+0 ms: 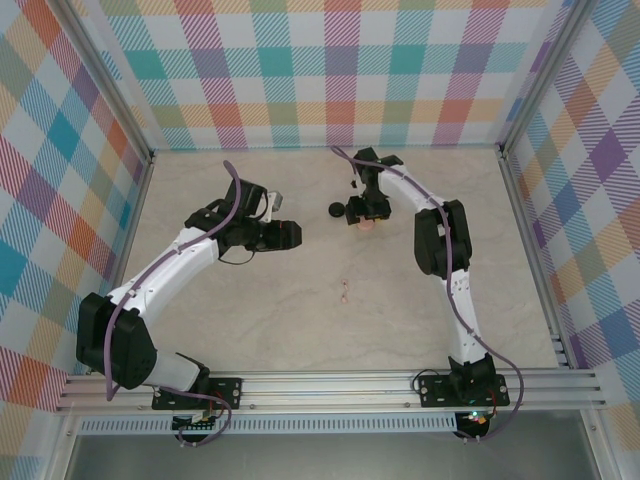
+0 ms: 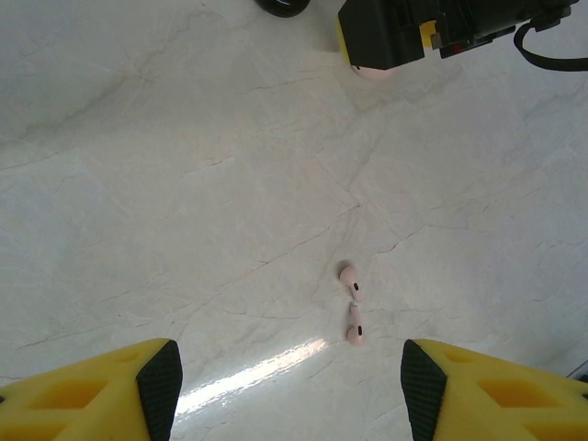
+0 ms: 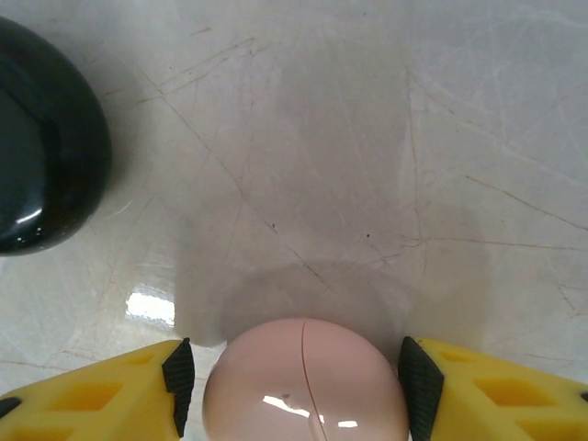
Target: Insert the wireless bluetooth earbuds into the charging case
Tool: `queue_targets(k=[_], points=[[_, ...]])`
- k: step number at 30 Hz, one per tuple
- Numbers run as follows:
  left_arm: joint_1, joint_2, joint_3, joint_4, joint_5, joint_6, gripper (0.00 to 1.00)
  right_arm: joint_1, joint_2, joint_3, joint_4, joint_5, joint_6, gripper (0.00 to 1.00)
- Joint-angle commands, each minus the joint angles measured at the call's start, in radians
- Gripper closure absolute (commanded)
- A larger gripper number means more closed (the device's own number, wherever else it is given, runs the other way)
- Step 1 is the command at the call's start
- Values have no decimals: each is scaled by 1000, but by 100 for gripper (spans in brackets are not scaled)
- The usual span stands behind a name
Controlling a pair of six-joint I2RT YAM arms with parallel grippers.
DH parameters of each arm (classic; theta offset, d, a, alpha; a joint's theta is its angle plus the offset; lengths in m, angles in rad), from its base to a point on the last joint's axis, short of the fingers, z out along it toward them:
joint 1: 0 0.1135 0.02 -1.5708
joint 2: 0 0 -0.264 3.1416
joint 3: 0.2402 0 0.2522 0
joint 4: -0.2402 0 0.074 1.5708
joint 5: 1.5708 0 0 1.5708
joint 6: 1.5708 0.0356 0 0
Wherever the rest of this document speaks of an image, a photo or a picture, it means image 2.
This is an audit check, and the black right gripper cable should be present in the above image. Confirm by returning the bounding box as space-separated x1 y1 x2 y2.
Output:
513 20 588 74

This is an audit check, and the pink earbud charging case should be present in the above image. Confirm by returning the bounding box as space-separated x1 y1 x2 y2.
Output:
351 62 400 84

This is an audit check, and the pink wireless earbud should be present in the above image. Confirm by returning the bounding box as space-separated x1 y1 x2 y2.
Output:
345 301 368 348
338 260 365 303

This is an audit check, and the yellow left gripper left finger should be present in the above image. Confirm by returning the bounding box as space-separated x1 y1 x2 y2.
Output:
0 338 184 441

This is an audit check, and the black earbud charging case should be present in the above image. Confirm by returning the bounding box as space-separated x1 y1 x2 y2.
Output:
254 0 311 19

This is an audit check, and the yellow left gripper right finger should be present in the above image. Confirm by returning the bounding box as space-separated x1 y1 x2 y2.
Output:
400 338 588 441

